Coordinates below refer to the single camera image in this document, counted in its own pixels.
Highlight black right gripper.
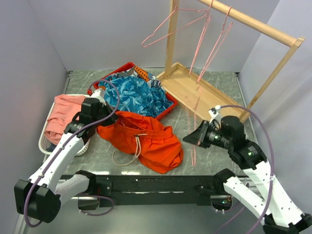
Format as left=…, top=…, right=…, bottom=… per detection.
left=182, top=120, right=232, bottom=149

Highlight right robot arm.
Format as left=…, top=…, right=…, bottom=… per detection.
left=183, top=116, right=312, bottom=234

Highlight orange drawstring shorts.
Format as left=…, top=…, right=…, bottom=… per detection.
left=97, top=111, right=184, bottom=174

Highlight pink garment in basket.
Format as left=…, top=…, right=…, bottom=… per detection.
left=44, top=94, right=85, bottom=145

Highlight orange dotted garment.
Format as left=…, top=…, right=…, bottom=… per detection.
left=134, top=66, right=150, bottom=82

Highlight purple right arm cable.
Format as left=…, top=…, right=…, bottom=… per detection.
left=214, top=105, right=276, bottom=234

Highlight pink wire hanger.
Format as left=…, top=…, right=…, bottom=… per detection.
left=196, top=6, right=233, bottom=84
left=141, top=7, right=209, bottom=48
left=187, top=83, right=202, bottom=167
left=189, top=0, right=213, bottom=75

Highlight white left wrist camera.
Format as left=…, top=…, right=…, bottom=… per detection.
left=90, top=88, right=106, bottom=106

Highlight white perforated laundry basket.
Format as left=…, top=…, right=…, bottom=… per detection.
left=39, top=94, right=88, bottom=155

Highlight navy printed garment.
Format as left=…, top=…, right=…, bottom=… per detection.
left=147, top=76, right=164, bottom=92

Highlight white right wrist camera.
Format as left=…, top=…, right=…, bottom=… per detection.
left=208, top=105, right=222, bottom=123

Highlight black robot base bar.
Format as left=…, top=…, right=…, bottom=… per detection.
left=86, top=175, right=230, bottom=206

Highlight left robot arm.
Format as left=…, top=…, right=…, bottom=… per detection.
left=14, top=97, right=118, bottom=228

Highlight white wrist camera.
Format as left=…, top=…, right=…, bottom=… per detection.
left=90, top=88, right=106, bottom=106
left=208, top=105, right=222, bottom=123

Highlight wooden clothes rack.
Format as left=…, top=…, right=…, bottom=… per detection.
left=158, top=0, right=305, bottom=122

